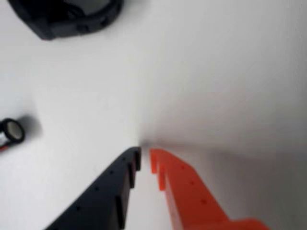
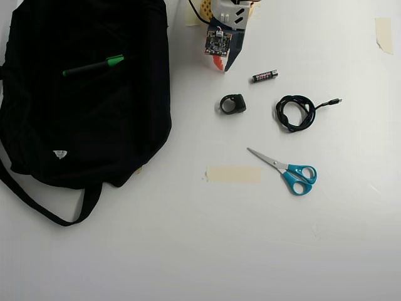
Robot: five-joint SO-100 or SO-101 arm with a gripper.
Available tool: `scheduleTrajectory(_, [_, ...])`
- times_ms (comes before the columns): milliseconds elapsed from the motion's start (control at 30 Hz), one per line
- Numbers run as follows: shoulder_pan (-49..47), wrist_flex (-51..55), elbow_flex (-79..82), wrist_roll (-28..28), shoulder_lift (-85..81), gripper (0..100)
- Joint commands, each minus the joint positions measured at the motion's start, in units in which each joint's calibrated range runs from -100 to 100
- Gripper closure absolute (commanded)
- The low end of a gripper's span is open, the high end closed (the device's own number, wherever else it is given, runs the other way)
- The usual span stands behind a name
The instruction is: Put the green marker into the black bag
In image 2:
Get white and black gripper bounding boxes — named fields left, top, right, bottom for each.
left=207, top=0, right=255, bottom=74

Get green capped black marker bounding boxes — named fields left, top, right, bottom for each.
left=61, top=55, right=125, bottom=77

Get black AA battery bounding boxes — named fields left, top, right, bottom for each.
left=251, top=70, right=279, bottom=84

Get beige masking tape strip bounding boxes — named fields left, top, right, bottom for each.
left=205, top=166, right=264, bottom=184
left=375, top=17, right=394, bottom=55
left=184, top=0, right=202, bottom=27

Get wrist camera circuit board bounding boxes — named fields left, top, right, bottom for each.
left=202, top=26, right=233, bottom=60

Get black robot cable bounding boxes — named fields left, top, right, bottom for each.
left=187, top=0, right=211, bottom=26

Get coiled black usb cable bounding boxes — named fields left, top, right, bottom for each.
left=274, top=95, right=343, bottom=134

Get blue handled scissors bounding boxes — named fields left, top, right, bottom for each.
left=246, top=147, right=318, bottom=196

